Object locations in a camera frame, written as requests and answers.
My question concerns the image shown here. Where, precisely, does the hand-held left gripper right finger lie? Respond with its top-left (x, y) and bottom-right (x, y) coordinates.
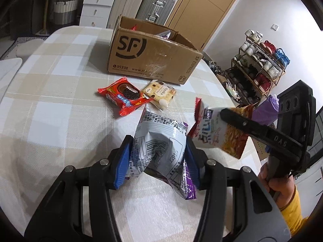
top-left (185, 136), bottom-right (292, 242)

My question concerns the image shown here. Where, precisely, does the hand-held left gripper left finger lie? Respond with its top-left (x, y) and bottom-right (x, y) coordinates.
top-left (24, 135), bottom-right (134, 242)

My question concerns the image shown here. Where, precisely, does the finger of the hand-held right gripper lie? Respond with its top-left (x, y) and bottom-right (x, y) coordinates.
top-left (220, 108), bottom-right (269, 143)

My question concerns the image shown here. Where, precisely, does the red noodle snack packet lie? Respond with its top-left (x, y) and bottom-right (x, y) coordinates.
top-left (188, 97), bottom-right (254, 160)

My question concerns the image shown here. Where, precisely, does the silver purple candy packet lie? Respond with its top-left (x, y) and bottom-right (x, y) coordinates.
top-left (126, 103), bottom-right (197, 201)

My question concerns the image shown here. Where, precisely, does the brown cardboard box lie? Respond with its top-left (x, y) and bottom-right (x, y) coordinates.
top-left (106, 15), bottom-right (204, 86)

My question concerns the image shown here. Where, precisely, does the purple grape candy packet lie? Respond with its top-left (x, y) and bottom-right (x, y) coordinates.
top-left (156, 30), bottom-right (178, 40)

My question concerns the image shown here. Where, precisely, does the person's right forearm yellow sleeve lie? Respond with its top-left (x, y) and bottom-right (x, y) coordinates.
top-left (279, 184), bottom-right (309, 237)

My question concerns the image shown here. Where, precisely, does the person's right hand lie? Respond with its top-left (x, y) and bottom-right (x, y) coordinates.
top-left (259, 163), bottom-right (296, 202)

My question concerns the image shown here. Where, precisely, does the purple plastic bag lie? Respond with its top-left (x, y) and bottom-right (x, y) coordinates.
top-left (252, 94), bottom-right (279, 126)

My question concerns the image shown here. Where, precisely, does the wooden shoe rack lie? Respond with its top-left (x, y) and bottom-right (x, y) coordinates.
top-left (224, 29), bottom-right (290, 106)

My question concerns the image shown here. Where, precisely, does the group of assorted shoes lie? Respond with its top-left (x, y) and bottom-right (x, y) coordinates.
top-left (226, 30), bottom-right (290, 101)

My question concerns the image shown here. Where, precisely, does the pile of dark shoes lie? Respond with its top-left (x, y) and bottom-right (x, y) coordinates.
top-left (204, 57), bottom-right (228, 76)

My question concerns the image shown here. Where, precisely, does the red chocolate cookie packet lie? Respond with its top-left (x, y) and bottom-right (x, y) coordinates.
top-left (98, 77), bottom-right (154, 117)

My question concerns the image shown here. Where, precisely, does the beige plaid tablecloth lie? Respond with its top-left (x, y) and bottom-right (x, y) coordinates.
top-left (0, 25), bottom-right (268, 242)

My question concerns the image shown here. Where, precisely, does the beige biscuit packet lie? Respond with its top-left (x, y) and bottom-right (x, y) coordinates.
top-left (141, 79), bottom-right (177, 111)

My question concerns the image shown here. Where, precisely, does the wooden door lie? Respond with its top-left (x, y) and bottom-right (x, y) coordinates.
top-left (165, 0), bottom-right (249, 51)

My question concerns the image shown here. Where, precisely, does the silver hard suitcase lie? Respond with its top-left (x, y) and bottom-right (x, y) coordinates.
top-left (136, 0), bottom-right (176, 27)

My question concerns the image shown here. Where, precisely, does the striped rug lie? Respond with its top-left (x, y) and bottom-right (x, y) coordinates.
top-left (0, 37), bottom-right (47, 58)

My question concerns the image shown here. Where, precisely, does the white drawer cabinet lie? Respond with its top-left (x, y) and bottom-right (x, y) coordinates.
top-left (42, 0), bottom-right (118, 28)

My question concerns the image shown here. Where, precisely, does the beige hard suitcase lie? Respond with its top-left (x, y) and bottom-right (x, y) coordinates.
top-left (106, 0), bottom-right (149, 29)

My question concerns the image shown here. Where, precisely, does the white storage basket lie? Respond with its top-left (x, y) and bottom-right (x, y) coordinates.
top-left (52, 0), bottom-right (79, 26)

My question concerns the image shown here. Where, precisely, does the wooden handled broom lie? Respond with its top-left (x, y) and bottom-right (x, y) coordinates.
top-left (35, 0), bottom-right (51, 36)

